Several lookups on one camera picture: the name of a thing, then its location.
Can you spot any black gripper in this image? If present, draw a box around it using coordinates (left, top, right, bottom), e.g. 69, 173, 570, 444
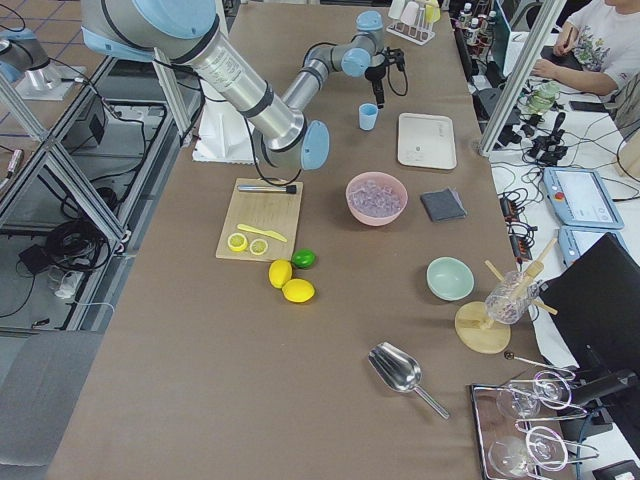
364, 53, 387, 106

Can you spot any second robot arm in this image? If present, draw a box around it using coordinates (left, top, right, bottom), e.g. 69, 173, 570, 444
1, 29, 86, 101

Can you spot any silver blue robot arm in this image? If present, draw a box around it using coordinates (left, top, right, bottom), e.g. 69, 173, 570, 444
81, 1, 384, 170

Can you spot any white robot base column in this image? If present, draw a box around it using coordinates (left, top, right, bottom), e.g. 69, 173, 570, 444
192, 80, 254, 165

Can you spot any light blue plastic cup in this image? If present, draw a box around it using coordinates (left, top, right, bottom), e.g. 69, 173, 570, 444
358, 103, 379, 131

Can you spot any pink upturned cup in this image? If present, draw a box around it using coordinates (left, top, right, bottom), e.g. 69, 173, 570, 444
400, 1, 420, 27

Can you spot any pale mint upturned cup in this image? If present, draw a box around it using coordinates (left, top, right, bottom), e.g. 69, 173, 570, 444
388, 0, 406, 21

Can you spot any yellow green upturned cup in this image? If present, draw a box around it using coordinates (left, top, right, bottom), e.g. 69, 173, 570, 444
424, 0, 441, 25

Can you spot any pink bowl of ice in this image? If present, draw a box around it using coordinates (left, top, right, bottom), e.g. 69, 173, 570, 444
345, 171, 408, 227

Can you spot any wooden cup tree stand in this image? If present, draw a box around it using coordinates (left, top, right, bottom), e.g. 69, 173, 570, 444
455, 238, 558, 354

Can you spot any steel ice scoop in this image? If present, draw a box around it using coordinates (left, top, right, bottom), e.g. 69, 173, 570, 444
368, 342, 450, 420

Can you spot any cream rabbit serving tray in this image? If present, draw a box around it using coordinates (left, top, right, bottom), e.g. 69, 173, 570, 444
397, 113, 457, 170

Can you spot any grey folded cloth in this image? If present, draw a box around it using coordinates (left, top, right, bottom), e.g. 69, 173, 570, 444
420, 188, 467, 222

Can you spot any steel muddler black tip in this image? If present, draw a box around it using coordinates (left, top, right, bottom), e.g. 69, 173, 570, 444
237, 184, 297, 194

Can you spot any wooden cutting board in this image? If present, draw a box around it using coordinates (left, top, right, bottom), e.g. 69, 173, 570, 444
216, 177, 304, 262

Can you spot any yellow plastic knife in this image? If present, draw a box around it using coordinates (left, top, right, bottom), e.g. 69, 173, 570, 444
236, 223, 288, 243

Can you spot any green lime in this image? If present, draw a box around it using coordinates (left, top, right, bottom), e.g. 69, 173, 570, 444
291, 248, 317, 270

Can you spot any lemon half slice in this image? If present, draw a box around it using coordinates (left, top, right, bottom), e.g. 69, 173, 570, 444
227, 232, 249, 252
249, 238, 269, 256

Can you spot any mint green bowl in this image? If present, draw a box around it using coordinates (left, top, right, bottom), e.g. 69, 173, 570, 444
426, 257, 475, 301

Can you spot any yellow lemon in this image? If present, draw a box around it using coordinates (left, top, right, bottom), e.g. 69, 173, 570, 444
282, 278, 316, 303
268, 259, 293, 289

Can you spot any blue teach pendant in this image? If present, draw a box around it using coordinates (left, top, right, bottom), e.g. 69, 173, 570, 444
557, 225, 628, 269
542, 167, 624, 230

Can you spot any person in white shirt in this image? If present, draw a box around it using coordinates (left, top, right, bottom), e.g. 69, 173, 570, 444
531, 1, 639, 97

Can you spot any clear textured glass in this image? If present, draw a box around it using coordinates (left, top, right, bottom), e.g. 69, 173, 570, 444
485, 271, 539, 325

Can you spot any long bar spoon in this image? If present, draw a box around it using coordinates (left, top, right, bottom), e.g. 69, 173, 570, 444
503, 350, 574, 372

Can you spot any black monitor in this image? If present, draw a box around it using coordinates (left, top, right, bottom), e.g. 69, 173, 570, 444
540, 233, 639, 373

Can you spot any upper wine glass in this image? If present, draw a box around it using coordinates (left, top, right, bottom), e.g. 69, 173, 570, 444
496, 370, 572, 420

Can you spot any wine glass holder rack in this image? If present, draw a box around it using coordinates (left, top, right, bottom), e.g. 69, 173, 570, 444
469, 370, 600, 479

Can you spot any lower wine glass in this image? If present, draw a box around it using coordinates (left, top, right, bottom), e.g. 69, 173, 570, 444
488, 426, 569, 479

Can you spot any white wire cup rack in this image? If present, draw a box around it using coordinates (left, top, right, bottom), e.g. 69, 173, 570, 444
386, 10, 435, 46

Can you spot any aluminium frame post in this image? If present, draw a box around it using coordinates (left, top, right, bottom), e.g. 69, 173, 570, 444
478, 0, 566, 157

